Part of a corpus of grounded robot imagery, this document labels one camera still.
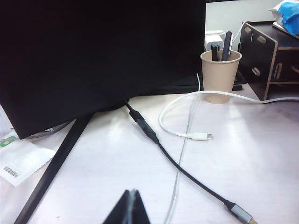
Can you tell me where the black USB-C adapter cable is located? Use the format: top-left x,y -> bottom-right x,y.
124,99 -> 258,224

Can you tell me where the white sachet green label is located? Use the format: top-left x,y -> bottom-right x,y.
0,131 -> 57,188

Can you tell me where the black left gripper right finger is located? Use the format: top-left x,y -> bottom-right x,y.
126,189 -> 150,224

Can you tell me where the beige paper cup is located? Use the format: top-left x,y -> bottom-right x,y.
200,49 -> 242,105

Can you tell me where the black flat stand foot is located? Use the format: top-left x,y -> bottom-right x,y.
13,113 -> 94,224

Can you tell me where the blue white plastic packet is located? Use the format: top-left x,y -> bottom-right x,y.
268,0 -> 299,36

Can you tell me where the thick black pen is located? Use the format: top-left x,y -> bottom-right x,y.
221,31 -> 233,62

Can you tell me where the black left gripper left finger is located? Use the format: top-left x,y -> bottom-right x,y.
102,189 -> 133,224

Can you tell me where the white power adapter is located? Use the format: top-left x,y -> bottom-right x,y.
205,34 -> 225,51

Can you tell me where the black wooden desk organizer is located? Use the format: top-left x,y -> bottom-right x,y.
240,20 -> 299,101

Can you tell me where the dark black monitor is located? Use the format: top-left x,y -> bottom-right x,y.
0,0 -> 206,140

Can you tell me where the white USB-C cable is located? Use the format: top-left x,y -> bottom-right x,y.
158,89 -> 299,142

